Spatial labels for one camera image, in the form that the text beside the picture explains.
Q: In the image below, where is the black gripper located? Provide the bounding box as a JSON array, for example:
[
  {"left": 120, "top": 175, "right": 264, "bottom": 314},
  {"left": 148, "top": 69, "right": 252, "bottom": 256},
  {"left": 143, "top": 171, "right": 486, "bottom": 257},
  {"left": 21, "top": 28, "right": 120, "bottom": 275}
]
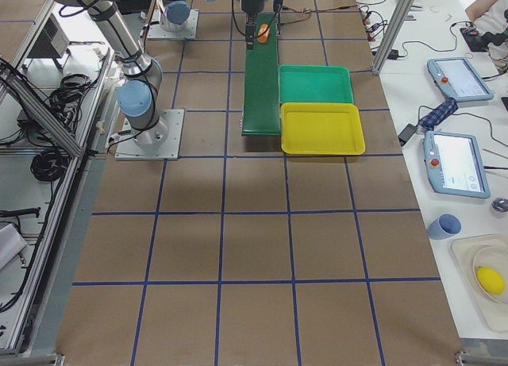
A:
[{"left": 241, "top": 0, "right": 283, "bottom": 50}]

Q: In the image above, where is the orange cylinder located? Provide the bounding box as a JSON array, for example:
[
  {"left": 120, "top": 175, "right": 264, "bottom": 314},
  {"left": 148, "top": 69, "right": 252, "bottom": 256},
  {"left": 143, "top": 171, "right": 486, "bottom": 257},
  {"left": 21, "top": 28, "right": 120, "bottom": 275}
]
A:
[{"left": 256, "top": 24, "right": 271, "bottom": 44}]

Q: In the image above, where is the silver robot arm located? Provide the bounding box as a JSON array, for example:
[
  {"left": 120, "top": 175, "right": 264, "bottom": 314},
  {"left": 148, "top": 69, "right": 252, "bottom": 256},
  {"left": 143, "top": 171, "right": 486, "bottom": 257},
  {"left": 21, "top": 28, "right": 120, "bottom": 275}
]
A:
[
  {"left": 160, "top": 0, "right": 283, "bottom": 50},
  {"left": 53, "top": 0, "right": 216, "bottom": 144}
]

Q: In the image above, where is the green plastic tray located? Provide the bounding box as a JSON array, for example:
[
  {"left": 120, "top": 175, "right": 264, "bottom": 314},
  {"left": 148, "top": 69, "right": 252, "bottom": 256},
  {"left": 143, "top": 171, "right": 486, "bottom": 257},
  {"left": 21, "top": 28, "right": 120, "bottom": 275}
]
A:
[{"left": 279, "top": 64, "right": 355, "bottom": 104}]

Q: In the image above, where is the green conveyor belt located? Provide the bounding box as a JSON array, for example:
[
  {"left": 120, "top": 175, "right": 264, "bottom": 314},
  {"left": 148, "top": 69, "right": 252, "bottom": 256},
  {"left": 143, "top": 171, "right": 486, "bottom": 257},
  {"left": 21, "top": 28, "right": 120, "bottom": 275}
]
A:
[{"left": 242, "top": 13, "right": 281, "bottom": 136}]

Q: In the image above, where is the yellow plastic tray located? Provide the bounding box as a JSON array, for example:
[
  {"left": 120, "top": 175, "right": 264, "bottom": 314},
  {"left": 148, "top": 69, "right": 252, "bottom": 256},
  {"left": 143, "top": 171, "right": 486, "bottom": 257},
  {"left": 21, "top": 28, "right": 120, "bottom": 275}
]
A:
[{"left": 280, "top": 102, "right": 366, "bottom": 156}]

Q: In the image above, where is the black power adapter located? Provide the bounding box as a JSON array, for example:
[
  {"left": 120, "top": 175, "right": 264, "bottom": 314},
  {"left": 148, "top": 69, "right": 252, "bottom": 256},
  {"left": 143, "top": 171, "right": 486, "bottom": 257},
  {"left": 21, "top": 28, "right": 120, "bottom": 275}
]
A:
[{"left": 398, "top": 123, "right": 418, "bottom": 147}]

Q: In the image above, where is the far teach pendant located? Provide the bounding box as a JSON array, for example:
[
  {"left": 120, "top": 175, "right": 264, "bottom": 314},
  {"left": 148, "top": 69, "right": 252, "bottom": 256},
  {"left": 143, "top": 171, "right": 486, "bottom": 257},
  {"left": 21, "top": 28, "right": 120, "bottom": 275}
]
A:
[{"left": 427, "top": 57, "right": 494, "bottom": 102}]

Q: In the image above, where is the teach pendant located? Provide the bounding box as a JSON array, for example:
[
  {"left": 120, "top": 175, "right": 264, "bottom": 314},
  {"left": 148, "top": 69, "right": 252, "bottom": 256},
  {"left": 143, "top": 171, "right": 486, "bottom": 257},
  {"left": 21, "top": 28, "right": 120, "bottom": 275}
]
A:
[
  {"left": 423, "top": 131, "right": 491, "bottom": 199},
  {"left": 427, "top": 57, "right": 494, "bottom": 102}
]

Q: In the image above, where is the grey control box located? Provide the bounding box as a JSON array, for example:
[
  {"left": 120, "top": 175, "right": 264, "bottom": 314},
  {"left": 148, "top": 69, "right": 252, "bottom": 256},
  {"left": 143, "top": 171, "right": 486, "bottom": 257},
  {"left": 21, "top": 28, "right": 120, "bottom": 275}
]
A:
[{"left": 27, "top": 13, "right": 70, "bottom": 69}]

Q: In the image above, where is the near teach pendant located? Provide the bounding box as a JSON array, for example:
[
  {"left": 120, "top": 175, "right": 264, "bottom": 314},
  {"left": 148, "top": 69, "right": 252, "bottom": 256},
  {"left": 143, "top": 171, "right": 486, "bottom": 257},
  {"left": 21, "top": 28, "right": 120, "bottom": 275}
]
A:
[{"left": 423, "top": 131, "right": 491, "bottom": 199}]

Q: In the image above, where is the blue cup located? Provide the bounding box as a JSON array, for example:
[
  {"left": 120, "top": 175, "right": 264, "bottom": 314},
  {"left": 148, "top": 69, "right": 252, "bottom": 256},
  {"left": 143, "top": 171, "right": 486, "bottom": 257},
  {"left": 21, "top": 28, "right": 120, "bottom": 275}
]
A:
[{"left": 427, "top": 214, "right": 462, "bottom": 240}]

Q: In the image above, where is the beige tray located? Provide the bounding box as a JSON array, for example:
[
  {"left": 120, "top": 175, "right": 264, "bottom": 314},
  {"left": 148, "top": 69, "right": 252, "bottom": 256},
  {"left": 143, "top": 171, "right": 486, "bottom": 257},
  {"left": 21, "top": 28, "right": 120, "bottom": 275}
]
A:
[{"left": 451, "top": 234, "right": 507, "bottom": 333}]

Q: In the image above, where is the white bowl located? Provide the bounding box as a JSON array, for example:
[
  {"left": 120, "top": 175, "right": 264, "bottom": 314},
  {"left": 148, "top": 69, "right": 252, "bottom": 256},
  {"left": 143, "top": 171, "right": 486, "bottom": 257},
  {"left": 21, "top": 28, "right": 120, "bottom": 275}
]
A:
[{"left": 472, "top": 246, "right": 507, "bottom": 305}]

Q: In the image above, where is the yellow lemon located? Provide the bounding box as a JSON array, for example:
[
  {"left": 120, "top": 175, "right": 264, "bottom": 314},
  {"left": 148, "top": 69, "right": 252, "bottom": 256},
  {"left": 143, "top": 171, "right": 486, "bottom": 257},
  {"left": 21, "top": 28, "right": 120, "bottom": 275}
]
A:
[{"left": 475, "top": 266, "right": 506, "bottom": 295}]

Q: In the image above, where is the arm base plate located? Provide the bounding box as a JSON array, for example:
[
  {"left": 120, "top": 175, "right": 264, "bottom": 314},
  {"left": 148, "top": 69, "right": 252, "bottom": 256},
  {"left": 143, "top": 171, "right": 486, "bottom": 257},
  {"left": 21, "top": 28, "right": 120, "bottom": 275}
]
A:
[
  {"left": 114, "top": 109, "right": 185, "bottom": 160},
  {"left": 148, "top": 10, "right": 199, "bottom": 40}
]

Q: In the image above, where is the aluminium frame post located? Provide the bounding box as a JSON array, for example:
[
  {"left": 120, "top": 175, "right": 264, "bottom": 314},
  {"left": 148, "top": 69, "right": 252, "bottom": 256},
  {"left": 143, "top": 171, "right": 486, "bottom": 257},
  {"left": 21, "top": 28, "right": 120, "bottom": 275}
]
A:
[{"left": 371, "top": 0, "right": 414, "bottom": 75}]

